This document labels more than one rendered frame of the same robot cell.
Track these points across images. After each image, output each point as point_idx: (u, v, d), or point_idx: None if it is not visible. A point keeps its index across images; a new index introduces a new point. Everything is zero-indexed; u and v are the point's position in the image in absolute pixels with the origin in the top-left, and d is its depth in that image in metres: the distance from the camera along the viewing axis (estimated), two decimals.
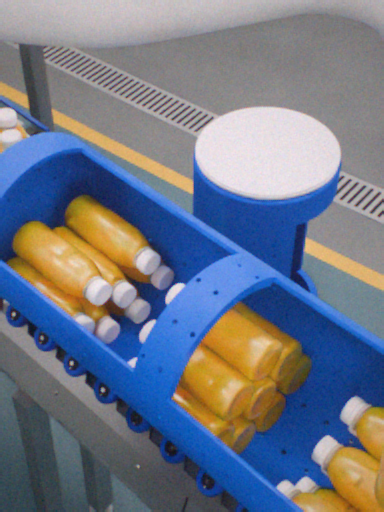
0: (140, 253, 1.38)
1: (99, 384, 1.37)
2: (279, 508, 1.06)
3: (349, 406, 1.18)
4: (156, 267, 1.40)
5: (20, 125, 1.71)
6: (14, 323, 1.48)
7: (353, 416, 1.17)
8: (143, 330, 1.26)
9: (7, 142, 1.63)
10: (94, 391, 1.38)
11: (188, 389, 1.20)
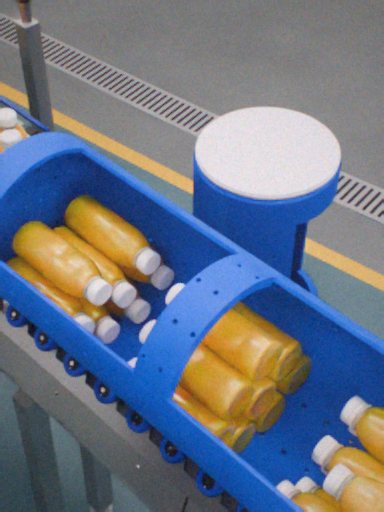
0: (140, 253, 1.38)
1: (99, 384, 1.37)
2: (279, 508, 1.06)
3: (349, 406, 1.18)
4: (156, 267, 1.40)
5: (20, 125, 1.71)
6: (14, 323, 1.48)
7: (353, 416, 1.17)
8: (143, 330, 1.26)
9: (7, 142, 1.63)
10: (94, 391, 1.38)
11: (188, 389, 1.20)
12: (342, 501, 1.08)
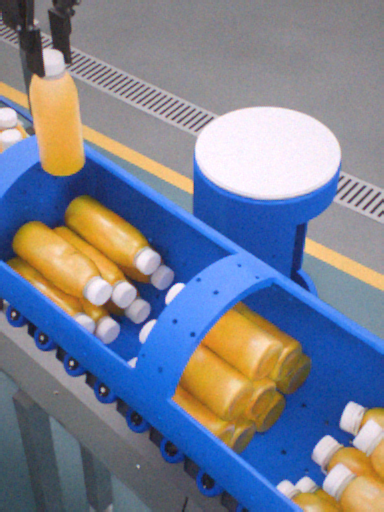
0: (140, 253, 1.38)
1: (99, 384, 1.37)
2: (279, 508, 1.06)
3: (349, 408, 1.17)
4: (156, 267, 1.40)
5: (20, 125, 1.71)
6: (14, 323, 1.48)
7: (355, 417, 1.17)
8: (143, 330, 1.26)
9: (7, 142, 1.63)
10: (94, 391, 1.38)
11: (188, 389, 1.20)
12: (342, 501, 1.08)
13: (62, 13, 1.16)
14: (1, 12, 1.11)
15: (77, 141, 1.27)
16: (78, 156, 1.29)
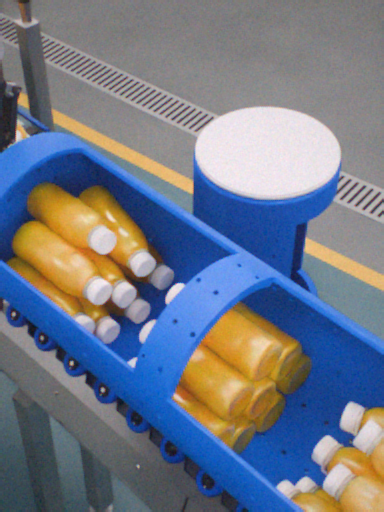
0: (139, 252, 1.38)
1: (99, 384, 1.37)
2: (279, 508, 1.06)
3: (349, 408, 1.17)
4: (147, 273, 1.40)
5: (20, 125, 1.71)
6: (14, 323, 1.48)
7: (355, 417, 1.17)
8: (143, 330, 1.26)
9: None
10: (94, 391, 1.38)
11: (188, 389, 1.20)
12: (342, 501, 1.08)
13: None
14: (15, 131, 1.41)
15: None
16: None
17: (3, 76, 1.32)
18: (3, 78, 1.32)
